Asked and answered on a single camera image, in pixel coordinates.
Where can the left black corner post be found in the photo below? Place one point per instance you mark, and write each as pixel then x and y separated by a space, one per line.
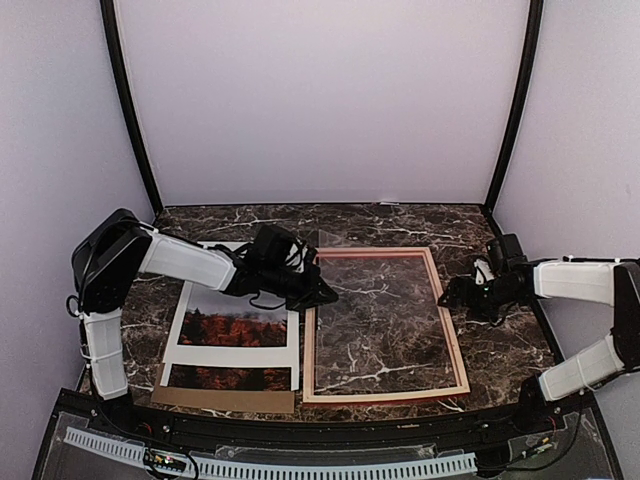
pixel 128 109

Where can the white slotted cable duct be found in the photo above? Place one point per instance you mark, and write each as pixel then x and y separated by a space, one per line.
pixel 176 465

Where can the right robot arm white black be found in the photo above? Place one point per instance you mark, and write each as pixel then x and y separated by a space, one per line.
pixel 606 290

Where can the red wooden picture frame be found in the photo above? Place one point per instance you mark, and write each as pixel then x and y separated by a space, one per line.
pixel 385 325

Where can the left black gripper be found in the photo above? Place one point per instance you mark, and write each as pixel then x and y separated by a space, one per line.
pixel 311 296

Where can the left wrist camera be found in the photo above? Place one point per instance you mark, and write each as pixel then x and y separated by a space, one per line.
pixel 300 255

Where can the black front rail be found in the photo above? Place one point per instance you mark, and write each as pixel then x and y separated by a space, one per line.
pixel 444 423

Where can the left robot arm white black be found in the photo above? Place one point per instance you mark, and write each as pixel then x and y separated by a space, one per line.
pixel 106 263

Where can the autumn forest photo print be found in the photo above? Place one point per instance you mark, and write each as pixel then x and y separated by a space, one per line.
pixel 230 379

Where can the brown cardboard backing board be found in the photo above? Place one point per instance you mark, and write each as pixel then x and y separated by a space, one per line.
pixel 280 402

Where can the clear acrylic sheet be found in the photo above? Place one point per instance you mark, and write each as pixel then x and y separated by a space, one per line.
pixel 380 320

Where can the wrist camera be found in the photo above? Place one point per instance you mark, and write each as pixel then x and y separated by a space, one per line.
pixel 300 255
pixel 483 272

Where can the black corner post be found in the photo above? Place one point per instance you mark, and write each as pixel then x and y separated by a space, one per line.
pixel 128 109
pixel 516 111

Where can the right black corner post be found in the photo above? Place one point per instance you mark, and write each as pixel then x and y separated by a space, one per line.
pixel 516 111

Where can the white mat board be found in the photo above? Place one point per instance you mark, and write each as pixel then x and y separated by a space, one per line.
pixel 214 330

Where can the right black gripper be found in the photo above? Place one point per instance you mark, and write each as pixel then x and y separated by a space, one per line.
pixel 468 300

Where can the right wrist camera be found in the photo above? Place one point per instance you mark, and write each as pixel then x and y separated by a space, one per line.
pixel 483 272

